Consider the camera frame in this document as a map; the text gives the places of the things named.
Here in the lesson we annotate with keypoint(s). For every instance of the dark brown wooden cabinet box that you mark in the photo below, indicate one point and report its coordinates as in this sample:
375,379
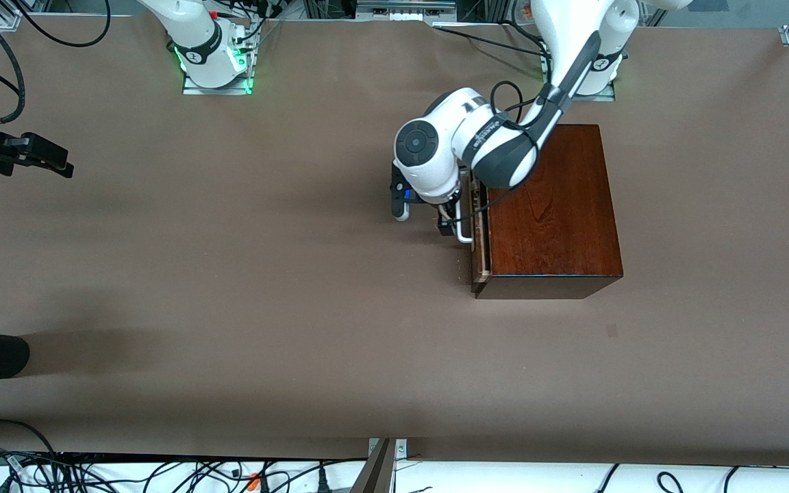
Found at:
559,226

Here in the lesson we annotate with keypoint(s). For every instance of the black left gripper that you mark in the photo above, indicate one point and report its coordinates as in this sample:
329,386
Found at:
444,223

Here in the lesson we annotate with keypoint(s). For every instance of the aluminium arm base plate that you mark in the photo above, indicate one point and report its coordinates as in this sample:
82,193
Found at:
603,96
216,90

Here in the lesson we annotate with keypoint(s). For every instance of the aluminium bracket post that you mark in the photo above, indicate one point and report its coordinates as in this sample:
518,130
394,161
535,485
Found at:
377,479

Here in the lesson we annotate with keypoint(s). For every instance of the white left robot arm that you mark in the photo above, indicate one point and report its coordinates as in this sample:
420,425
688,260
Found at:
449,123

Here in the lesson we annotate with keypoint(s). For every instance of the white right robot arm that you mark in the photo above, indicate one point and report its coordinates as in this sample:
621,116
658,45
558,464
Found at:
196,34

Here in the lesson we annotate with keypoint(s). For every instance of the grey power strip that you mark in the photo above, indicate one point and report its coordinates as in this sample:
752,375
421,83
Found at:
405,8

